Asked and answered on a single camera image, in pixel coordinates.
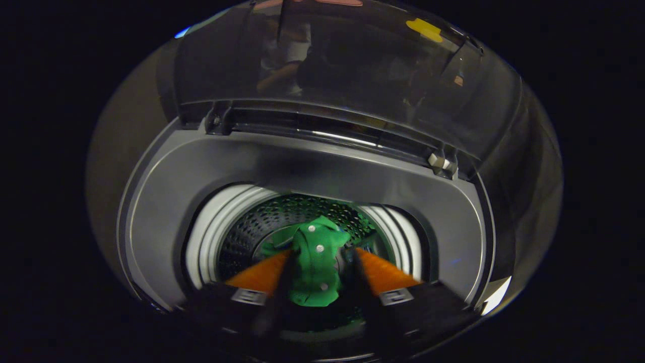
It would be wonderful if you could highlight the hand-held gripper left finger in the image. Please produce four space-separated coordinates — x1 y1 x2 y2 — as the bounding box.
175 249 299 356

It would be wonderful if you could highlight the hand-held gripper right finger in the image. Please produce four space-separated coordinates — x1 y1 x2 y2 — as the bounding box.
347 246 480 356

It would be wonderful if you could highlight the green polo shirt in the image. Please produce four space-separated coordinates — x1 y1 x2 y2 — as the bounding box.
260 215 353 307

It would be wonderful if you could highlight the grey washing machine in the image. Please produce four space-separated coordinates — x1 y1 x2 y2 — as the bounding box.
117 116 497 361

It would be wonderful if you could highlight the dark glass washing machine lid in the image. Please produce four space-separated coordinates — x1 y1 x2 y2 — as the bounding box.
174 0 525 179

